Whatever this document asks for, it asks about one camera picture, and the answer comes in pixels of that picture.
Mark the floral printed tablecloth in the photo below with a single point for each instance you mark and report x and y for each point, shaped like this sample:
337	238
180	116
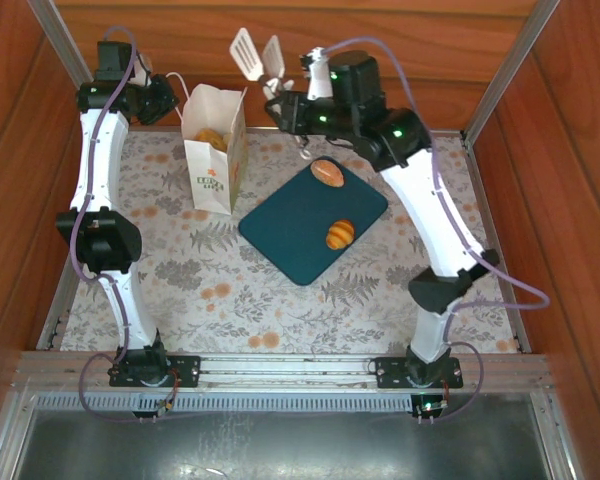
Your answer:
230	310

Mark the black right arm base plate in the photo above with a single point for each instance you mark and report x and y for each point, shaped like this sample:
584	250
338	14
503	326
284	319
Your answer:
390	372

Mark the oval brown fake bread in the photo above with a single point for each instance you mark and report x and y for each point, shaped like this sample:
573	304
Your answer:
327	171

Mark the white slotted tongs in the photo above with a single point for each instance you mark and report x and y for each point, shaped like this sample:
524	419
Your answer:
247	55

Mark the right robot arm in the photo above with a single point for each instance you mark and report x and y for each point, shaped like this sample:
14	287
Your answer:
430	220

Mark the pumpkin-shaped striped fake bread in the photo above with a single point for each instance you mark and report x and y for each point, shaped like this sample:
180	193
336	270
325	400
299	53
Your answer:
207	136

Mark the white paper bag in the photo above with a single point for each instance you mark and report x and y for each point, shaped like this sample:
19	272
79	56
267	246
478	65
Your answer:
210	175

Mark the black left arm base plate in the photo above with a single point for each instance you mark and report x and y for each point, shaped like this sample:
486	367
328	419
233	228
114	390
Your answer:
180	370

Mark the croissant-shaped striped fake bread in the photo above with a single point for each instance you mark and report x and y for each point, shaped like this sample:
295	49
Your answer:
340	234

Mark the grey metal sheet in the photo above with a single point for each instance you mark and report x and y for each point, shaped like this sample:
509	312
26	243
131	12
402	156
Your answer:
280	445

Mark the teal tray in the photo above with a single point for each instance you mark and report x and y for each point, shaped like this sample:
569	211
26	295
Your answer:
300	225

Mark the aluminium mounting rail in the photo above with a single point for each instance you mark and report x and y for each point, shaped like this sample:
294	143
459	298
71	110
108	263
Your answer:
290	367

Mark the aluminium frame post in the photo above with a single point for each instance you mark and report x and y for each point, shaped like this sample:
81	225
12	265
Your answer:
510	75
62	45

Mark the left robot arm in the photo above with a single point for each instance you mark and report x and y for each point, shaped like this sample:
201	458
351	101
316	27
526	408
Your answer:
100	150

